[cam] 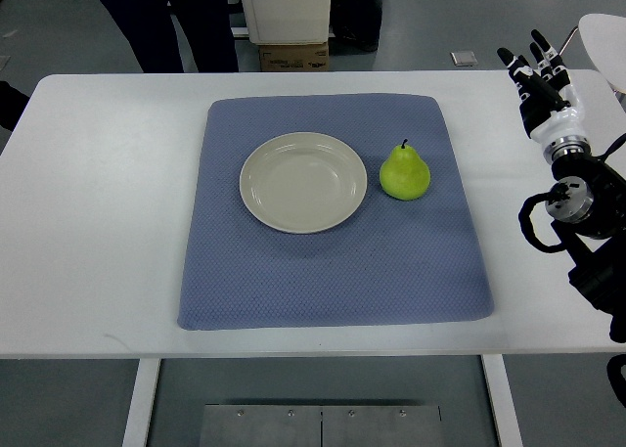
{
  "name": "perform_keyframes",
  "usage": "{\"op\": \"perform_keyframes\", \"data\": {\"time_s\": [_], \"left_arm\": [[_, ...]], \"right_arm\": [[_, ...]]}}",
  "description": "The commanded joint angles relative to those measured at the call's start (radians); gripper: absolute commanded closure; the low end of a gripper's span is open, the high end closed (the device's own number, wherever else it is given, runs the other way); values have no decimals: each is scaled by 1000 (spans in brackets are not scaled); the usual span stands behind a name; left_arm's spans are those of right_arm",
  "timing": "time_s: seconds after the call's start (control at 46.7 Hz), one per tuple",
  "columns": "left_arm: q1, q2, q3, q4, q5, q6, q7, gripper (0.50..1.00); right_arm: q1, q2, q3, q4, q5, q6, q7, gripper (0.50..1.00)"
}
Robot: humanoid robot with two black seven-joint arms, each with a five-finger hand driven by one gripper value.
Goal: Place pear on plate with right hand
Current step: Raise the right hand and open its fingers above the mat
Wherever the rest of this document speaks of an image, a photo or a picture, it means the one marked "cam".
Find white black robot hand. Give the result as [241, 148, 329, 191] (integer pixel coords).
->
[497, 29, 584, 148]

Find green pear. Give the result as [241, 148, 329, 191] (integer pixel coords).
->
[379, 139, 431, 201]

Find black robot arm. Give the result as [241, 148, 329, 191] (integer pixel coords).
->
[518, 136, 625, 344]

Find beige round plate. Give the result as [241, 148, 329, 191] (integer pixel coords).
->
[239, 132, 368, 234]

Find white chair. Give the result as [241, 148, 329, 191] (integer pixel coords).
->
[559, 14, 626, 99]

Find blue textured mat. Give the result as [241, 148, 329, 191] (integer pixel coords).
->
[178, 94, 494, 330]

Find black shoes person behind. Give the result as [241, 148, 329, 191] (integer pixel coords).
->
[330, 0, 382, 53]

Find cardboard box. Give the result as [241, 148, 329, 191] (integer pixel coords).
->
[258, 42, 330, 72]

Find right white table leg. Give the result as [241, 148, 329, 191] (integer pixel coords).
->
[481, 354, 523, 447]

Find white table leg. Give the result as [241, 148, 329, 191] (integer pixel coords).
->
[121, 358, 161, 447]
[481, 354, 523, 447]

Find person in dark trousers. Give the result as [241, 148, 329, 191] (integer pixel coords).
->
[100, 0, 239, 73]

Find left white table leg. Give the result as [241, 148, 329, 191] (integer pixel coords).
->
[121, 358, 161, 447]

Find dark object at left edge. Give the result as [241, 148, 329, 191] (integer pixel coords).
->
[0, 81, 29, 131]

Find grey metal base plate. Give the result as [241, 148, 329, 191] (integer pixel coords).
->
[200, 405, 445, 446]

